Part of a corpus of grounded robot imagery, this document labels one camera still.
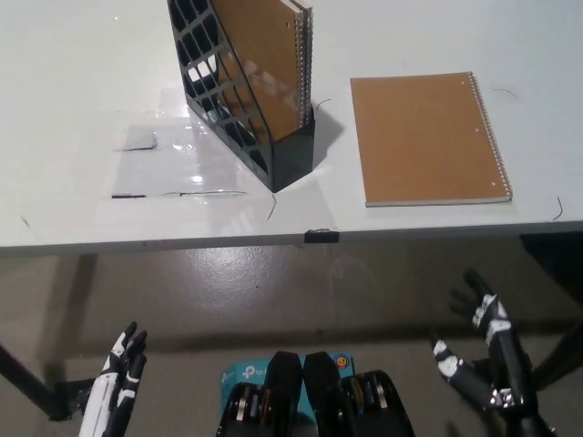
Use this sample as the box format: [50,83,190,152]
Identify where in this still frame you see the brown spiral notebook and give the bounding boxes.
[349,70,515,208]
[211,0,316,137]

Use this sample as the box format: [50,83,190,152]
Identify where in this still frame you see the black table leg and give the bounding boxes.
[530,318,583,392]
[0,343,63,420]

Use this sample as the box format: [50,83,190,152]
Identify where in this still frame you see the black and white right hand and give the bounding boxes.
[431,269,537,412]

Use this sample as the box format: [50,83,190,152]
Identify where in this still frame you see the teal TP-Link box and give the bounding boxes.
[220,350,356,415]

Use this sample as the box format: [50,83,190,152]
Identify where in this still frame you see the black floor tape patch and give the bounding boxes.
[53,376,95,420]

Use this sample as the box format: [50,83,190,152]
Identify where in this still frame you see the black robot body blocks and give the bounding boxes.
[216,350,415,437]

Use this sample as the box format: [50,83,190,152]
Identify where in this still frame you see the white and black left hand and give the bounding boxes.
[77,320,149,437]

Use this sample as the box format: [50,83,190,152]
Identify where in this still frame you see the black mesh book holder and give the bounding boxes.
[167,0,316,193]

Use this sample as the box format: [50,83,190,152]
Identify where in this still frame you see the small black edge clip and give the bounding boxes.
[304,229,341,244]

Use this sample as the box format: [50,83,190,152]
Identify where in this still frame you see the clear plastic sheet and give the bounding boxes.
[108,86,251,200]

